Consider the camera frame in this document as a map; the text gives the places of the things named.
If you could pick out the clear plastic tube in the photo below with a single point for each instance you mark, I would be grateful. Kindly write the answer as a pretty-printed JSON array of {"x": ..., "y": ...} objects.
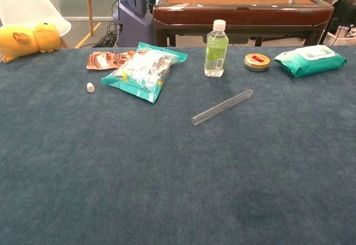
[{"x": 222, "y": 107}]

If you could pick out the small white cap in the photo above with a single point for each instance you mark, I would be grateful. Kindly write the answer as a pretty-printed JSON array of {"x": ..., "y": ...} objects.
[{"x": 90, "y": 87}]

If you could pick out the teal clear snack bag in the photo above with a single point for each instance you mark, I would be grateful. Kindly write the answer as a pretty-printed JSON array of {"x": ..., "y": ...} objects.
[{"x": 144, "y": 72}]

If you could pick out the blue table mat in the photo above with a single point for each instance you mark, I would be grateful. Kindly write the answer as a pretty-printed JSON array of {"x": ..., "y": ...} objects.
[{"x": 167, "y": 172}]

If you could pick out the green label water bottle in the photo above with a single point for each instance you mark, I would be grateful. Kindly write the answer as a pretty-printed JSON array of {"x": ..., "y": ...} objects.
[{"x": 216, "y": 53}]

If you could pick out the brown snack pouch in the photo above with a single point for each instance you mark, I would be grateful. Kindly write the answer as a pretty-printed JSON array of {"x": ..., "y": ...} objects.
[{"x": 103, "y": 59}]

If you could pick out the round gold tin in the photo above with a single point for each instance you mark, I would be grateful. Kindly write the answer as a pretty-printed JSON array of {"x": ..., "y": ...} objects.
[{"x": 257, "y": 61}]

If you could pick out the blue grey machine base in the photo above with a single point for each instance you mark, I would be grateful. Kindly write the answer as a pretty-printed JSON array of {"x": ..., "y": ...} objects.
[{"x": 133, "y": 25}]

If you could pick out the brown mahjong table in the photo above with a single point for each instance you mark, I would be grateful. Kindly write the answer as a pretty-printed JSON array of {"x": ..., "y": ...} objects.
[{"x": 239, "y": 14}]

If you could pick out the teal wet wipes pack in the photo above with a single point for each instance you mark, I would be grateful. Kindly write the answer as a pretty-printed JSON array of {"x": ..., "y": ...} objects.
[{"x": 306, "y": 61}]

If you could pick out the black tripod stand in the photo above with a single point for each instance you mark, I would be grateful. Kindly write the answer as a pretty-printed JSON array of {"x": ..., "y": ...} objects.
[{"x": 325, "y": 33}]

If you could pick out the yellow plush duck toy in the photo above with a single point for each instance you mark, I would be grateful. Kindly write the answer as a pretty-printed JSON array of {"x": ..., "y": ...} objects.
[{"x": 27, "y": 40}]

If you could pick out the white printed carton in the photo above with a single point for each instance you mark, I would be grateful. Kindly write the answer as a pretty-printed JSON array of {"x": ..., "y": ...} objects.
[{"x": 340, "y": 34}]

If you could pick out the white chair wooden legs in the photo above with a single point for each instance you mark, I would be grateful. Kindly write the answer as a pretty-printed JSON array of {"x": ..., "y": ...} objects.
[{"x": 27, "y": 0}]

